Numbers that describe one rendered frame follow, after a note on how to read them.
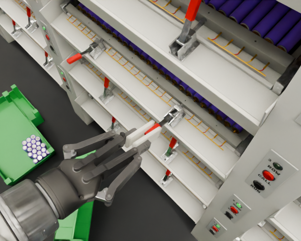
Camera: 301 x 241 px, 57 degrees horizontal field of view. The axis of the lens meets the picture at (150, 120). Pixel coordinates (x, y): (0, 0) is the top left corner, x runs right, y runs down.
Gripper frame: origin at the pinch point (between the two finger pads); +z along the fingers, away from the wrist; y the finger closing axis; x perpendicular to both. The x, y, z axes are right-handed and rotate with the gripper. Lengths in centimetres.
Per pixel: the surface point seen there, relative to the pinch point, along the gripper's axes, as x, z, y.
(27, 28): -19, 12, -71
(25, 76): -56, 14, -88
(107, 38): 3.4, 11.2, -25.2
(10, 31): -39, 17, -101
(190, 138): -1.1, 8.2, 5.8
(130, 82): -0.7, 9.0, -13.7
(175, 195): -38.8, 17.0, 5.5
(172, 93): 3.2, 10.8, -3.2
